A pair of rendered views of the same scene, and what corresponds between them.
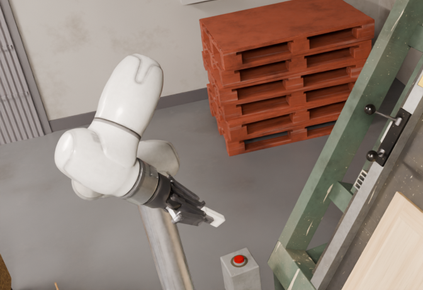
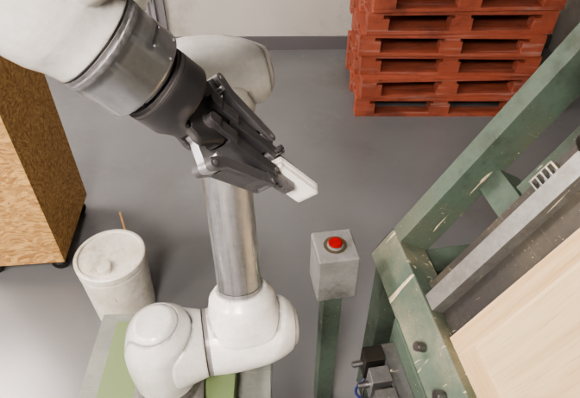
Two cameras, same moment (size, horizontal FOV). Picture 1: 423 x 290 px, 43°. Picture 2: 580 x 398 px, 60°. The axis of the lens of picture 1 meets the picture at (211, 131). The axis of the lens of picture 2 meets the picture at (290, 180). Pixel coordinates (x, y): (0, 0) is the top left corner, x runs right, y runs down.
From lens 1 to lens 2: 69 cm
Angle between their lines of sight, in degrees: 11
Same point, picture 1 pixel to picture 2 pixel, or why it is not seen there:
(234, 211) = (345, 178)
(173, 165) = (261, 83)
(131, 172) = (88, 18)
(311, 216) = (447, 208)
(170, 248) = (233, 211)
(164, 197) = (182, 111)
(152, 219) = not seen: hidden behind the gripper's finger
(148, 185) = (140, 70)
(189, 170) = (306, 121)
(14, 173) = not seen: hidden behind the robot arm
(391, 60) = not seen: outside the picture
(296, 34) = not seen: outside the picture
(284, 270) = (393, 269)
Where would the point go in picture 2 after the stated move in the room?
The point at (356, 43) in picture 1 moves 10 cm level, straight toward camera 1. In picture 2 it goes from (539, 11) to (539, 17)
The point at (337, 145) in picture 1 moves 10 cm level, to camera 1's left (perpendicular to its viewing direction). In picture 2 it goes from (518, 116) to (476, 114)
